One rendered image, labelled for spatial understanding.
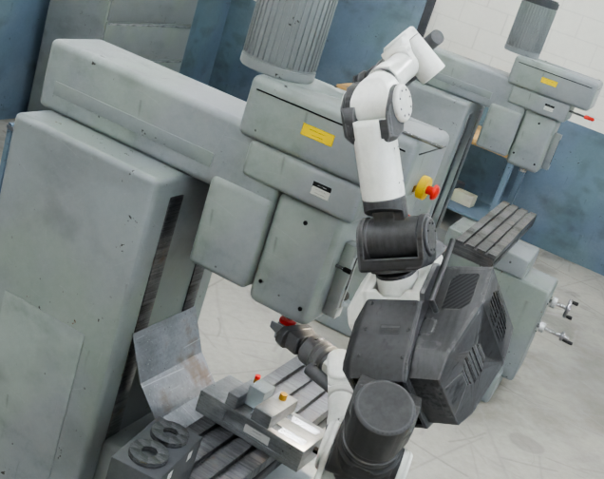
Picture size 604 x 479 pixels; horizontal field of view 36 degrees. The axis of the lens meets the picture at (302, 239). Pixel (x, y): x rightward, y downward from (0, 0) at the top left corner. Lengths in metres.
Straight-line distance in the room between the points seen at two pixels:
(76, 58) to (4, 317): 0.78
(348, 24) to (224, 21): 1.44
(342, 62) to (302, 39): 7.07
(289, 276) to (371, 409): 0.77
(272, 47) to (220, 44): 7.79
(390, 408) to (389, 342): 0.23
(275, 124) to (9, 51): 5.51
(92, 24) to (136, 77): 4.85
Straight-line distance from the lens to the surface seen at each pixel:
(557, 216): 8.94
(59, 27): 7.62
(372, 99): 1.89
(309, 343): 2.45
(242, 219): 2.41
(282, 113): 2.31
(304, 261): 2.37
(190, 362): 2.86
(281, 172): 2.33
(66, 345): 2.70
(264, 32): 2.36
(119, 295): 2.54
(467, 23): 9.04
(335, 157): 2.25
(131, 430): 2.89
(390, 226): 1.91
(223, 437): 2.60
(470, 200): 8.51
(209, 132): 2.44
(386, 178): 1.88
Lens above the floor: 2.32
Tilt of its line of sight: 19 degrees down
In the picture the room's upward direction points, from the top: 18 degrees clockwise
